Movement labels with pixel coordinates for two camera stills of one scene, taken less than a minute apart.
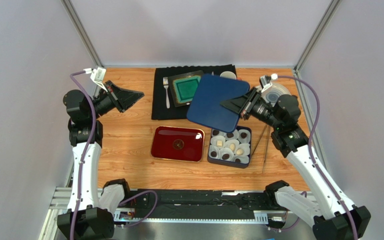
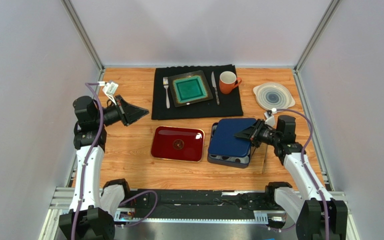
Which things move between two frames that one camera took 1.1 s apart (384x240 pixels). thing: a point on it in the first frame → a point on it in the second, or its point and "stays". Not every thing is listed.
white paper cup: [214, 152] stays
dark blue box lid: [207, 93] → [224, 141]
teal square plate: [183, 87] stays
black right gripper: [248, 103] → [256, 132]
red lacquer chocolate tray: [178, 143] stays
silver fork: [165, 83] stays
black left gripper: [123, 99] → [129, 113]
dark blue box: [231, 149] stays
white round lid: [272, 93] stays
